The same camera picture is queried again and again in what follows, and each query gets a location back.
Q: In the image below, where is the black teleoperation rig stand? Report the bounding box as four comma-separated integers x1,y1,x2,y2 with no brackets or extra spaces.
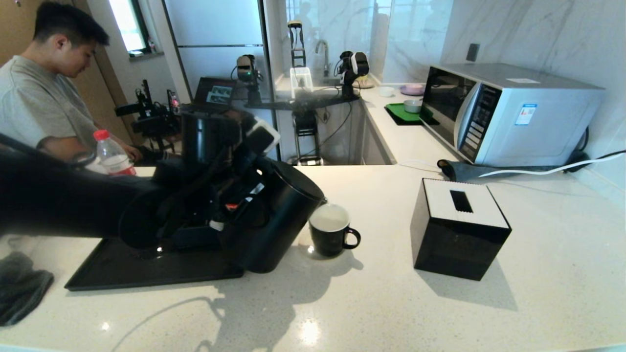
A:
245,93,361,167

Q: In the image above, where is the black leader arm with cables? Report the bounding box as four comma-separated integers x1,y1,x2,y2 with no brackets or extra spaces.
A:
337,51,370,98

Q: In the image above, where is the white wire rack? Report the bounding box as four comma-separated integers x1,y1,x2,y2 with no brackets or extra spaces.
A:
290,67,314,100

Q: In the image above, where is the black power cable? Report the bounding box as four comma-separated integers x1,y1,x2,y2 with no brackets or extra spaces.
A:
562,128,626,169

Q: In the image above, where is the black rectangular serving tray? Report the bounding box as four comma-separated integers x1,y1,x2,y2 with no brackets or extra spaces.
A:
65,230,245,292

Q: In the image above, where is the black compartment organizer box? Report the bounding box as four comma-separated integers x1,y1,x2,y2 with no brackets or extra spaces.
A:
169,222,221,250

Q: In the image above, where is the black tissue box white lid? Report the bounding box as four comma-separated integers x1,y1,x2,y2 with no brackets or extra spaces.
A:
410,178,512,282

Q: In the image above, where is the white kitchen cabinet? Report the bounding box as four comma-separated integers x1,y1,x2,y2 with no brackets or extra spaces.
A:
352,100,398,167

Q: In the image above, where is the black handheld teleoperation rig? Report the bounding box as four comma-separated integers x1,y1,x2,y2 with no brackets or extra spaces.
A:
114,80,185,150

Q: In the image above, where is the person in grey t-shirt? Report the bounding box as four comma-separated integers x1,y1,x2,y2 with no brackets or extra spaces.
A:
0,1,143,164

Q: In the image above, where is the white power cable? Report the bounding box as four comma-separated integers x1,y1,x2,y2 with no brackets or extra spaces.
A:
478,152,626,179

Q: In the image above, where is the green plastic tray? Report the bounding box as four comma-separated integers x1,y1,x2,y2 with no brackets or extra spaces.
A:
384,103,439,127

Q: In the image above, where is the round translucent coaster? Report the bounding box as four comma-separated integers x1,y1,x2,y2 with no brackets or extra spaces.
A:
299,230,343,262

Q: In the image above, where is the dark grey folded cloth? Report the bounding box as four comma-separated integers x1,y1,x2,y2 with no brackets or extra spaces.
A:
0,251,54,327

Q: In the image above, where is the black mug white inside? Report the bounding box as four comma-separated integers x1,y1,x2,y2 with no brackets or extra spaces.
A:
309,203,361,258

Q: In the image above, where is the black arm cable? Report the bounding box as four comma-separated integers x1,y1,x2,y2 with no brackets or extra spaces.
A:
0,132,97,171

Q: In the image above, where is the black white-edged wrist camera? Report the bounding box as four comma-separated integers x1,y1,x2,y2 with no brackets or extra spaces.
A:
246,116,281,158

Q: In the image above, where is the black laptop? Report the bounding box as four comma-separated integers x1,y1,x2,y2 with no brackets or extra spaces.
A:
193,77,238,106

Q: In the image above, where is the silver microwave oven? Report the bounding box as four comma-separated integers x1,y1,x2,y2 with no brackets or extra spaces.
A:
422,63,605,168

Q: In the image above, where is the black electric kettle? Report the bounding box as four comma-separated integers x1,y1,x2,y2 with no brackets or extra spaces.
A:
219,157,327,274

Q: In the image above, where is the window with dark frame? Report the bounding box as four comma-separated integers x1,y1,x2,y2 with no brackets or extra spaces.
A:
108,0,153,60

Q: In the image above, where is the black upright frame device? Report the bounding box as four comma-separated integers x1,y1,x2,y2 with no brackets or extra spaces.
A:
288,21,307,69

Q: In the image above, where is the chrome kitchen faucet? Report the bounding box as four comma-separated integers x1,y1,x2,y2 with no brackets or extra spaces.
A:
315,40,331,79

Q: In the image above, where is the clear water bottle red cap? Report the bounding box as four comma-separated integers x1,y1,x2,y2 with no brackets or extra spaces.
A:
93,129,137,176

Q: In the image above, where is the silver refrigerator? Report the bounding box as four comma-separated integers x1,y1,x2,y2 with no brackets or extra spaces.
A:
161,0,282,164

